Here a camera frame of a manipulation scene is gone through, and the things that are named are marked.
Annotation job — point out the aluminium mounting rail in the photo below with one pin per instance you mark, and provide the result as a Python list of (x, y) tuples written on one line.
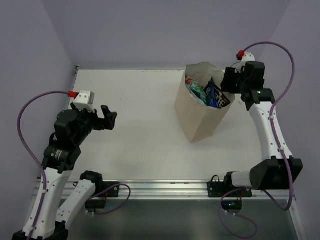
[(157, 190)]

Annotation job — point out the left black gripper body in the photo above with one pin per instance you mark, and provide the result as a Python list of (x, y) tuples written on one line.
[(97, 119)]

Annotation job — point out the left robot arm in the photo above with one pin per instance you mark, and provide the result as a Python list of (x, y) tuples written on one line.
[(49, 220)]

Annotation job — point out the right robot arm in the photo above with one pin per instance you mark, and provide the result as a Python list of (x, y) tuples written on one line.
[(278, 168)]

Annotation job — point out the dark brown snack bag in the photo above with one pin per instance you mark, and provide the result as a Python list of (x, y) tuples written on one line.
[(222, 100)]

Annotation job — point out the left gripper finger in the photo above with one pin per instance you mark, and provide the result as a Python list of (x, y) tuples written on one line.
[(107, 113), (109, 120)]

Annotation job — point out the left black base bracket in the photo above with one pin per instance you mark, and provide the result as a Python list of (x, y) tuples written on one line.
[(100, 202)]

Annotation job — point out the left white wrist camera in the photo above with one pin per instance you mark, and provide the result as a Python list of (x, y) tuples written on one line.
[(85, 100)]

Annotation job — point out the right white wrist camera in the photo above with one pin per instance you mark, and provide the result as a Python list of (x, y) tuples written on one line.
[(243, 57)]

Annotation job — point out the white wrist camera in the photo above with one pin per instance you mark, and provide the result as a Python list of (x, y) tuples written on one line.
[(243, 57), (85, 100)]

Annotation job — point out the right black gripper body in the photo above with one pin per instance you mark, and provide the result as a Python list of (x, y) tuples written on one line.
[(234, 82)]

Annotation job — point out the right black base bracket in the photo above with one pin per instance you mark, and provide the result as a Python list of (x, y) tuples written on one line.
[(233, 202)]

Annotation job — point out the black base bracket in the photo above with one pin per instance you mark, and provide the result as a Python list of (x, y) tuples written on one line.
[(100, 202), (233, 202)]

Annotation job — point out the teal Fox's candy bag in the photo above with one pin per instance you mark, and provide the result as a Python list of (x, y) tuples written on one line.
[(196, 90)]

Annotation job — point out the blue snack packet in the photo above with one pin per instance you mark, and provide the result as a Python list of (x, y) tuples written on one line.
[(210, 95)]

